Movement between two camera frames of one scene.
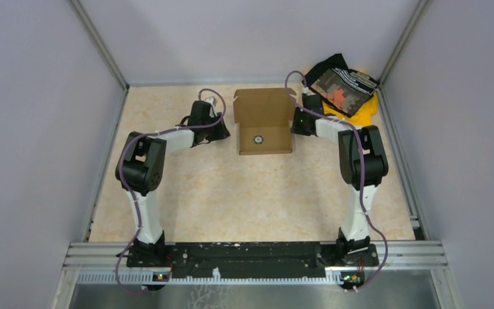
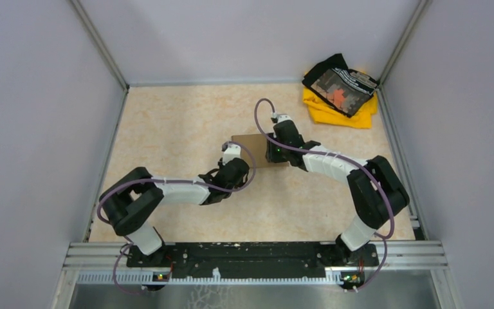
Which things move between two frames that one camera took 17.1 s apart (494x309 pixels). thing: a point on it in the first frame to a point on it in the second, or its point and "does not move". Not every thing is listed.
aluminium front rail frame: x=107 y=263 does not move
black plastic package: x=347 y=91 does not move
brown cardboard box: x=265 y=116 to x=258 y=144
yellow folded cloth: x=365 y=116 does not move
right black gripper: x=294 y=128 to x=272 y=156
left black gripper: x=222 y=132 to x=220 y=165
